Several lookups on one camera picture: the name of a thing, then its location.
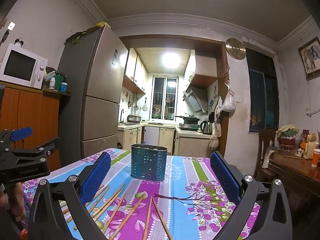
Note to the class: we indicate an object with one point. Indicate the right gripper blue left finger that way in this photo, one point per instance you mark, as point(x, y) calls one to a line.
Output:
point(92, 176)

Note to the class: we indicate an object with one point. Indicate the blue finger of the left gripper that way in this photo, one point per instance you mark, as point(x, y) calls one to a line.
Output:
point(21, 133)

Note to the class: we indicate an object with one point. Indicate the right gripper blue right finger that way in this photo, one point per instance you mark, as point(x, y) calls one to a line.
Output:
point(227, 181)

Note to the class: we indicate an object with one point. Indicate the blue perforated utensil holder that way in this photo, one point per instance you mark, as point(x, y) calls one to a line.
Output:
point(148, 162)

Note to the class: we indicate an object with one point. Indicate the kitchen window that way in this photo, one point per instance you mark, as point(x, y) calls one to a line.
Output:
point(164, 97)

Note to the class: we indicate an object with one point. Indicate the person left hand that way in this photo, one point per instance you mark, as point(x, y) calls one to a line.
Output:
point(16, 202)

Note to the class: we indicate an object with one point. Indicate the orange wooden cabinet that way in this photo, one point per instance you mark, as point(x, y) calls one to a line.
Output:
point(29, 107)

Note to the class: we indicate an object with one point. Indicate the white medicine bottle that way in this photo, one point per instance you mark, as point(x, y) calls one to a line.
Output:
point(52, 83)

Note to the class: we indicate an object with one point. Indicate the blue white cup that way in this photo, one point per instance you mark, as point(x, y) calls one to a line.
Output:
point(63, 87)

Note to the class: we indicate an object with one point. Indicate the floral striped tablecloth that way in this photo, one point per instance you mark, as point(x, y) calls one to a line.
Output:
point(190, 199)

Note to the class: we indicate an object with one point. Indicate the wooden chair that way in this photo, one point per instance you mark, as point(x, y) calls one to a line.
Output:
point(266, 139)

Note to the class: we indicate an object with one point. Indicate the dark wooden side table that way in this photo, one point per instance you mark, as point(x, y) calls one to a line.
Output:
point(300, 179)

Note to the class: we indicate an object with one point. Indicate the green box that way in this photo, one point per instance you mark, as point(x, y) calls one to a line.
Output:
point(58, 80)

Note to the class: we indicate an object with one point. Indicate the stainless electric kettle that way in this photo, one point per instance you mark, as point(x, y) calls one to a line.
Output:
point(206, 127)

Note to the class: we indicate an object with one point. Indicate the white microwave oven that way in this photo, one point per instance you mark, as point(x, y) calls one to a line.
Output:
point(22, 67)

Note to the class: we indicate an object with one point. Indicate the silver rice cooker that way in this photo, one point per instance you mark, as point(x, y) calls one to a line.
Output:
point(134, 118)

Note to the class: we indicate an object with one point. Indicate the potted plant red pot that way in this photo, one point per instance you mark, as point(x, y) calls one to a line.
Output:
point(286, 136)

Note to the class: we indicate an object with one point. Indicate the hanging white plastic bag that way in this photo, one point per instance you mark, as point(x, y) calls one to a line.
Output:
point(229, 103)

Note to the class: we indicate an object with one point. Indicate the black wok on stove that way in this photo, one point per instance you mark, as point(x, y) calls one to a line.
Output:
point(189, 119)

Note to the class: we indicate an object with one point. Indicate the dark curtained window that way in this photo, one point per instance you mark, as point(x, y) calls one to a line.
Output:
point(264, 94)

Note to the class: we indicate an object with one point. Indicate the orange pill bottle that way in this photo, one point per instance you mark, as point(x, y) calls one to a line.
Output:
point(315, 157)

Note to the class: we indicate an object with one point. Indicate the steel range hood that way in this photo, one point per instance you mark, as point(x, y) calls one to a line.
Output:
point(196, 99)

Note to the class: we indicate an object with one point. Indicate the brown three-door refrigerator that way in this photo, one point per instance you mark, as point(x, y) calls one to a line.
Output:
point(94, 65)

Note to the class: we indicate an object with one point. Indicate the framed elephant picture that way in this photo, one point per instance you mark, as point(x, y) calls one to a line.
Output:
point(309, 53)

